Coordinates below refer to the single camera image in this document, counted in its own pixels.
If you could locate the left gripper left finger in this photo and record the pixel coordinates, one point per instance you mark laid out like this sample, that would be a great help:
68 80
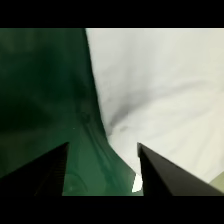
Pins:
46 175

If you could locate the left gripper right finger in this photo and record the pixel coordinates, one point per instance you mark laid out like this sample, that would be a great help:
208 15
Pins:
163 176

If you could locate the white shirt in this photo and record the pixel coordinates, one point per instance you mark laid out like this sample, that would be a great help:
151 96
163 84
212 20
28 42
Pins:
160 86

